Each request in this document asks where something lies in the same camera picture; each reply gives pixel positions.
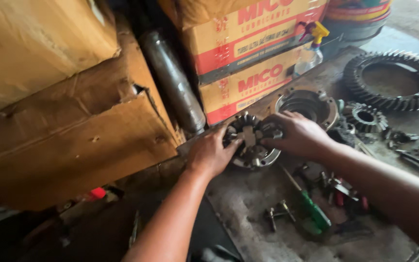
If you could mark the person's left hand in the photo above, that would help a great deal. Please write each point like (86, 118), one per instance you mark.
(209, 153)

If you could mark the person's right hand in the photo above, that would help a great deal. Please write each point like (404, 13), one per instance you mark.
(300, 136)

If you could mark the person's left fingers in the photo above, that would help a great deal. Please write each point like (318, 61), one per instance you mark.
(227, 140)

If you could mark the differential gear assembly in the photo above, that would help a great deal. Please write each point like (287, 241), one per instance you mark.
(250, 140)

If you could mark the red printed cardboard carton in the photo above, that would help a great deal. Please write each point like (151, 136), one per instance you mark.
(247, 87)
(249, 32)

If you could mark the grey metal cylinder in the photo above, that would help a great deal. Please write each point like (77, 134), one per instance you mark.
(175, 85)

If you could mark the small metal bolt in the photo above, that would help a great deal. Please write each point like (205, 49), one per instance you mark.
(271, 218)
(287, 209)

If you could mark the round metal differential housing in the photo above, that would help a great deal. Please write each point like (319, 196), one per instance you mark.
(309, 103)

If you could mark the dark side gear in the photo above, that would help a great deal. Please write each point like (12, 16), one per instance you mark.
(342, 133)

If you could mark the clear spray bottle yellow nozzle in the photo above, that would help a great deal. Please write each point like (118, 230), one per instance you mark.
(309, 54)

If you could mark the small bevel gear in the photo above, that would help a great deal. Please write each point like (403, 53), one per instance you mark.
(366, 117)

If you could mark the small red cap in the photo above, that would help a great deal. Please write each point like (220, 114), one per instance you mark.
(96, 193)

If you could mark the large worn brown cardboard box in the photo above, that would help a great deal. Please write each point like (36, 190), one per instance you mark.
(75, 138)

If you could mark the stack of round tubs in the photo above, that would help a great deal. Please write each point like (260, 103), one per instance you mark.
(356, 18)

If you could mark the dark metal bar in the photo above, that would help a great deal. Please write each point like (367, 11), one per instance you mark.
(415, 160)

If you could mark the plain brown cardboard box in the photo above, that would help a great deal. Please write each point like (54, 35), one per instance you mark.
(31, 47)

